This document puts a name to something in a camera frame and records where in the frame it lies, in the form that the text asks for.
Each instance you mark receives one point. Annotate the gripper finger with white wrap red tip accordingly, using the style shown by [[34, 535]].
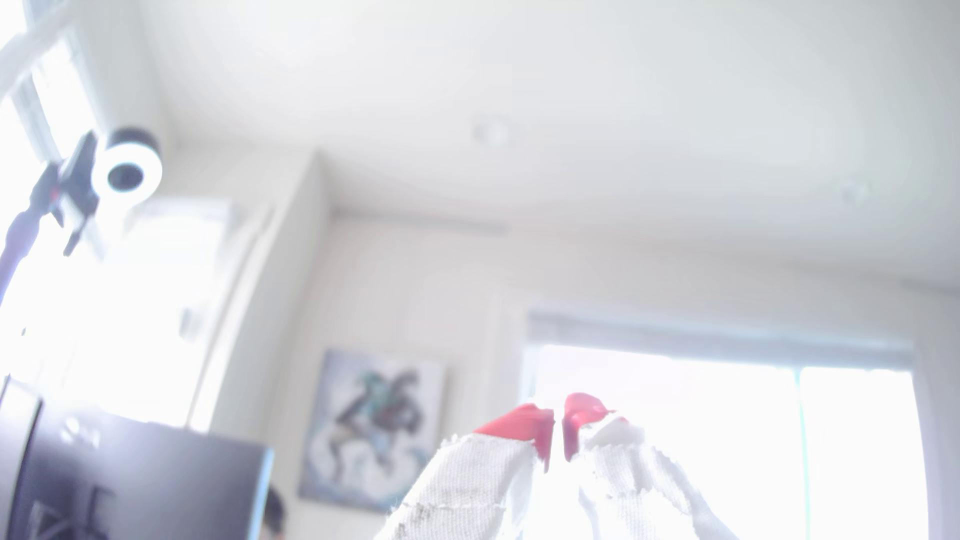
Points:
[[626, 480], [469, 487]]

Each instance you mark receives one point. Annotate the framed horse rider painting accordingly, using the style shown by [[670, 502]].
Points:
[[371, 431]]

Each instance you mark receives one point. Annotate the bright window with blind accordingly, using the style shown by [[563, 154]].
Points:
[[750, 435]]

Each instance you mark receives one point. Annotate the person head dark hair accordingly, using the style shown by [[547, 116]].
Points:
[[273, 517]]

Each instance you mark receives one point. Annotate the black computer monitor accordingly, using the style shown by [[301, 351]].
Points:
[[142, 487]]

